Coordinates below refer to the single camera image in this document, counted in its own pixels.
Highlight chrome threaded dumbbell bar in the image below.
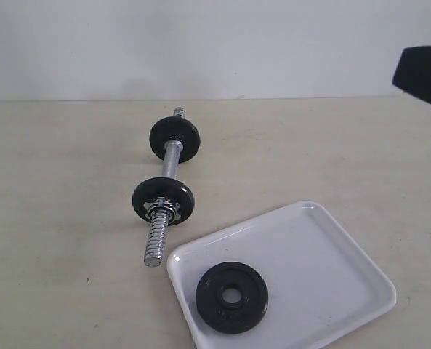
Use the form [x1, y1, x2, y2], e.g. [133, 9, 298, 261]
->
[143, 105, 188, 268]

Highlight black weight plate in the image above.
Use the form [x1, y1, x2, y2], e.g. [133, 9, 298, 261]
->
[195, 262, 268, 334]
[132, 177, 195, 225]
[149, 116, 201, 163]

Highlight black and grey right robot arm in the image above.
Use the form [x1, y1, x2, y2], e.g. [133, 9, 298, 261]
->
[392, 45, 431, 105]

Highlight white rectangular tray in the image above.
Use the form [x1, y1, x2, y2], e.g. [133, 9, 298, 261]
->
[167, 201, 397, 349]

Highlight chrome star collar nut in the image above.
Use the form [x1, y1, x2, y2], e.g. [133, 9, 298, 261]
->
[143, 196, 181, 222]

